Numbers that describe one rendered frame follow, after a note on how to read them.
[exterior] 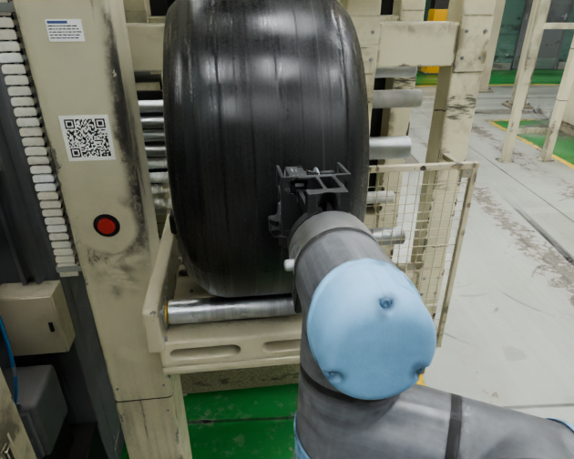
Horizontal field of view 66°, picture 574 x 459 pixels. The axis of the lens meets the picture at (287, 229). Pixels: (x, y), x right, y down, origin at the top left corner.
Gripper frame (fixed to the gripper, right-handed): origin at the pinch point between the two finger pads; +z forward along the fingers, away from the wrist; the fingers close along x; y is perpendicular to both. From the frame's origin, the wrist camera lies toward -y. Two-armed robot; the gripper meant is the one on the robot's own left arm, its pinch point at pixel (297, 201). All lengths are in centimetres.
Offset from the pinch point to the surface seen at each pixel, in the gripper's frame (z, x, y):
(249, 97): 3.5, 5.6, 13.2
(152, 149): 61, 29, -4
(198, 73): 5.5, 11.9, 16.3
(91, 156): 20.3, 31.5, 3.3
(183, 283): 42, 23, -33
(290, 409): 78, -7, -111
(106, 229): 21.3, 31.6, -10.1
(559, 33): 897, -686, 44
